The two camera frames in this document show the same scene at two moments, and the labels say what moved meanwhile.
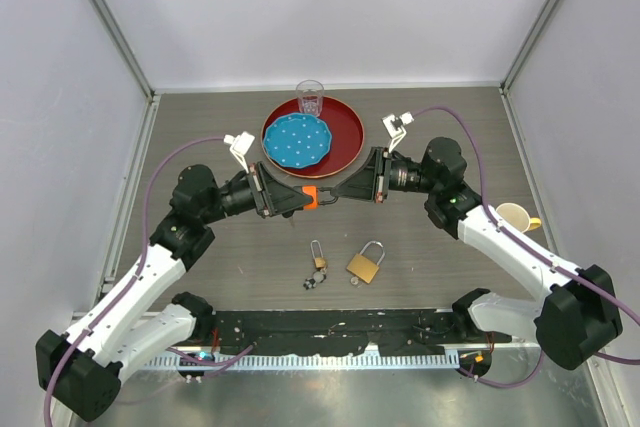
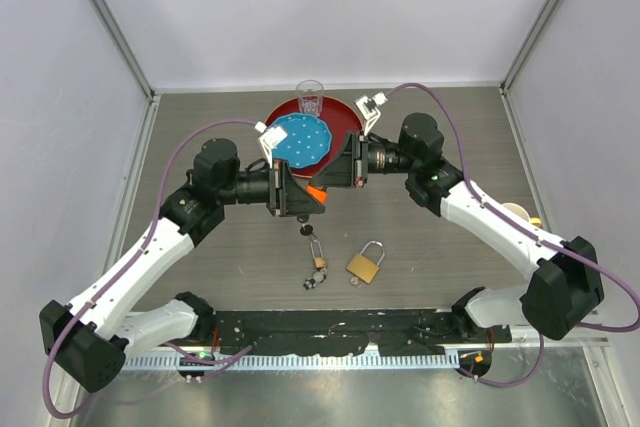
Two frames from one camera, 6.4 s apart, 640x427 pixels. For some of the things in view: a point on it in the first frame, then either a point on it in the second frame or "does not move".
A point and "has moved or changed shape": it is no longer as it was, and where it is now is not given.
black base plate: x=342 y=331 does not move
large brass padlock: x=364 y=268 does not move
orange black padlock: x=311 y=190 has moved or changed shape
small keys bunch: x=318 y=277 does not move
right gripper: x=371 y=181 to x=346 y=169
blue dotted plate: x=298 y=141 does not move
